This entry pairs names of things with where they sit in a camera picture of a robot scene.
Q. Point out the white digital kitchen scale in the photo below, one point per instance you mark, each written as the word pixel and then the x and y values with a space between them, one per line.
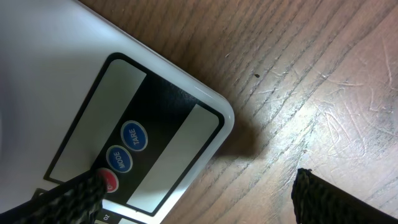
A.
pixel 78 93

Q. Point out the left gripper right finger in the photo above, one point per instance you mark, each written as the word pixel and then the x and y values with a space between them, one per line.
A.
pixel 317 201

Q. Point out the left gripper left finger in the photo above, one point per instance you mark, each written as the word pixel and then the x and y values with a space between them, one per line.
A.
pixel 78 200

